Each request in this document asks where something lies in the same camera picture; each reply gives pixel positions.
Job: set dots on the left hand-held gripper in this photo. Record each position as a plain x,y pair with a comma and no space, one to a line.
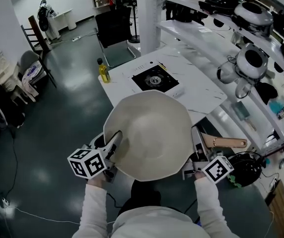
87,163

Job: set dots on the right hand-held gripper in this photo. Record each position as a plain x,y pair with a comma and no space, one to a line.
216,170

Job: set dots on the white portable stove black top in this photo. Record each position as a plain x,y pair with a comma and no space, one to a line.
142,80

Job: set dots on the person's left forearm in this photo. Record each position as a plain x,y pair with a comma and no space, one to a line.
92,207

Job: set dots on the person's right forearm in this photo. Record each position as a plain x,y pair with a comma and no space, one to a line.
209,202

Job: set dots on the green toy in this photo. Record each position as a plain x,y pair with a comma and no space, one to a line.
234,181

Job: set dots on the black mesh helmet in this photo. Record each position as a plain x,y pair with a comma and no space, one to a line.
246,170

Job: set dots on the yellow oil bottle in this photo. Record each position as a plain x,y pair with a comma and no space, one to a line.
104,73

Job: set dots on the small white round earcup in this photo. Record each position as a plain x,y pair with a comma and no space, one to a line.
225,73

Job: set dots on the black cap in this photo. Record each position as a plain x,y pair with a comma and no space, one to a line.
266,92

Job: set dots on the blue packet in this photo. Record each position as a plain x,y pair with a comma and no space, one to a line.
279,108

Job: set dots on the person's white shirt torso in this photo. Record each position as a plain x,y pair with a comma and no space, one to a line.
157,223

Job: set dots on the patterned cloth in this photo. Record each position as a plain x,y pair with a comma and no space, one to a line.
31,77

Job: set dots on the white metal shelf unit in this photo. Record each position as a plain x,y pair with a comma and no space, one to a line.
206,41

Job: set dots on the wooden cabinet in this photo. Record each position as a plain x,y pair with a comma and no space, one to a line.
282,207

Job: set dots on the white power strip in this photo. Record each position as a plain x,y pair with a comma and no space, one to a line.
5,201
76,38

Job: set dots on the black pole stand round base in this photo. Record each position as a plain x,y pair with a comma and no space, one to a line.
134,37

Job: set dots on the grey padded chair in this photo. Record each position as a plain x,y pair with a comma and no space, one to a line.
29,57

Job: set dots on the black office chair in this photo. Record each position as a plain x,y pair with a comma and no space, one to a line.
113,26

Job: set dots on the black bag on shelf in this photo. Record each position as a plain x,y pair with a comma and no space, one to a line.
189,14

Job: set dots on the white pillar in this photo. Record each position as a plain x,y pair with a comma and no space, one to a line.
148,18

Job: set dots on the dark wooden chair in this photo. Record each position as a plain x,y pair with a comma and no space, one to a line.
36,31

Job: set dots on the white round table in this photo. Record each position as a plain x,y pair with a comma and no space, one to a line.
66,16

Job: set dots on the large white black headset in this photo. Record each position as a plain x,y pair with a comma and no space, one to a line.
253,16

